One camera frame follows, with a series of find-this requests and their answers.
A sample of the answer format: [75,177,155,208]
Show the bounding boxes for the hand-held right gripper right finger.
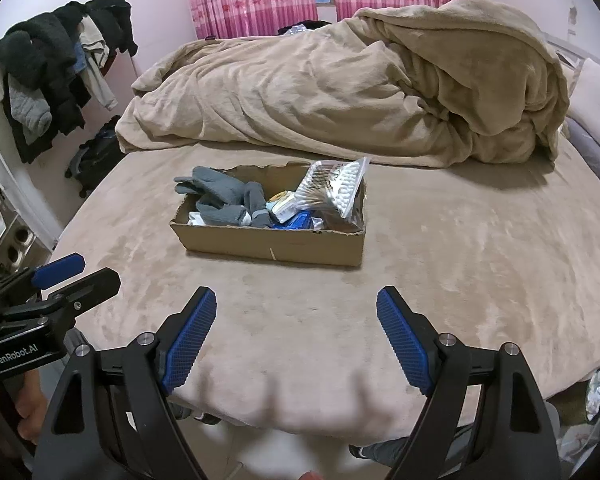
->
[376,286,563,480]

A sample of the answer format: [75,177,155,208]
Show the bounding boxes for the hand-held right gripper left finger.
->
[32,286,218,480]

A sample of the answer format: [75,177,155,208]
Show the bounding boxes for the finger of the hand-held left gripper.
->
[0,254,86,307]
[0,267,122,327]

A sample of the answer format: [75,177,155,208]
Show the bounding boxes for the white socks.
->
[187,211,253,227]

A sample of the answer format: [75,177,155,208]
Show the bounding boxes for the brown cardboard box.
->
[169,160,369,268]

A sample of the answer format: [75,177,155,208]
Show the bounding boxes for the blue narrow packet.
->
[275,211,314,231]

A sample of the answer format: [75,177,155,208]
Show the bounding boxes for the cartoon print tissue pack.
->
[266,191,299,222]

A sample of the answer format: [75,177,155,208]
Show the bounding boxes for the clear plastic zip bag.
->
[295,156,371,221]

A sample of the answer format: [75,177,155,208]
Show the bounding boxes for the person's left hand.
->
[14,364,49,442]

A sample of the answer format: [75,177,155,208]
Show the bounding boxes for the white shelf unit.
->
[0,125,61,288]

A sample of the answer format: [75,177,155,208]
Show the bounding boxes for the person's left shoe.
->
[172,405,217,427]

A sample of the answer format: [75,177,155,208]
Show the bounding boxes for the bed with beige sheet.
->
[45,137,600,436]

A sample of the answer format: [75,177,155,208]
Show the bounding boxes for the person's right leg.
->
[357,435,433,467]

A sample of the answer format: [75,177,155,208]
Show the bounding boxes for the black backpack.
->
[65,115,124,197]

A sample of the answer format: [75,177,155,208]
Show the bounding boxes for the grey quilted garment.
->
[7,77,53,145]

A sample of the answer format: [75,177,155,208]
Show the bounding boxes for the bin with white tissue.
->
[584,364,600,422]

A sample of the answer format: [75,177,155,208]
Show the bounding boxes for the beige garment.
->
[77,15,118,112]

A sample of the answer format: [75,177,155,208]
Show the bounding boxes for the pile of dark clothes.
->
[0,10,88,165]

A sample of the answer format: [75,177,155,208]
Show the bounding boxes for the black hanging jacket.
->
[87,0,138,57]

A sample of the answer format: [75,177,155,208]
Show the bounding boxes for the beige fleece blanket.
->
[116,0,572,169]

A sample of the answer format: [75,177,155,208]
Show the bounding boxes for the grey pillow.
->
[561,117,600,197]

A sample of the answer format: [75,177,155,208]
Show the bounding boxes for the white embroidered pillow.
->
[565,57,600,134]

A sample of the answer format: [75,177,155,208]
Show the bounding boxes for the dark bag with plastic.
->
[277,20,334,39]

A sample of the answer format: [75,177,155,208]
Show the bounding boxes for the white headboard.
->
[544,32,589,77]

